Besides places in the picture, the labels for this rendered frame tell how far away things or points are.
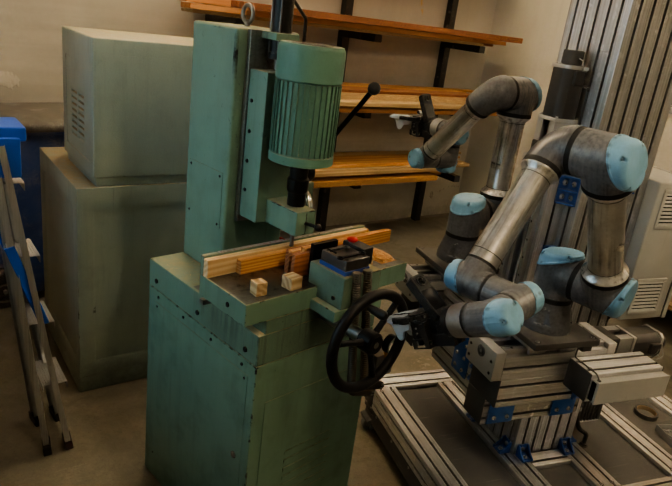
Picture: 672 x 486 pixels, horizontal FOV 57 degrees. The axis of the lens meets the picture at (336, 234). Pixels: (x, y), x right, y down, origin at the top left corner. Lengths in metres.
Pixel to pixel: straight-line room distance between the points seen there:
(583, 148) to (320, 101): 0.63
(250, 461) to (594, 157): 1.17
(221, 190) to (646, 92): 1.26
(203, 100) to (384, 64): 3.11
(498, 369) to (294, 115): 0.88
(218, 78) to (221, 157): 0.22
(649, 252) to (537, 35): 3.33
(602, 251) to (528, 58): 3.78
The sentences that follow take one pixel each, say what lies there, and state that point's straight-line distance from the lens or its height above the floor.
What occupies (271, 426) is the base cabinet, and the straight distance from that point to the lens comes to 1.79.
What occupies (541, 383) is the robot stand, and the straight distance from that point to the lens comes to 1.95.
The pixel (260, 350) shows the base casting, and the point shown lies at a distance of 1.61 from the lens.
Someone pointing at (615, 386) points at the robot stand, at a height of 0.71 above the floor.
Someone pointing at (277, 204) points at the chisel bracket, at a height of 1.07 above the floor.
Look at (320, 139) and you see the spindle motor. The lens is 1.61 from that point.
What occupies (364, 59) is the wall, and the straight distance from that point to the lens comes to 4.73.
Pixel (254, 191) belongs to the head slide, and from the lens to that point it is 1.75.
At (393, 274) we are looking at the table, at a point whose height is 0.87.
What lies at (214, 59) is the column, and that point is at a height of 1.43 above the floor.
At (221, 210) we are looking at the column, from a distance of 1.83.
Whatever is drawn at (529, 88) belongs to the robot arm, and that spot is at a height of 1.43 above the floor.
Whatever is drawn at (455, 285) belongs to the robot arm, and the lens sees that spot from 1.44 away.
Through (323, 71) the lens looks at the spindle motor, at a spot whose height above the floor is 1.45.
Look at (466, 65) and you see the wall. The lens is 5.46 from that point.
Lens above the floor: 1.58
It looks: 19 degrees down
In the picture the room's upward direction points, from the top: 7 degrees clockwise
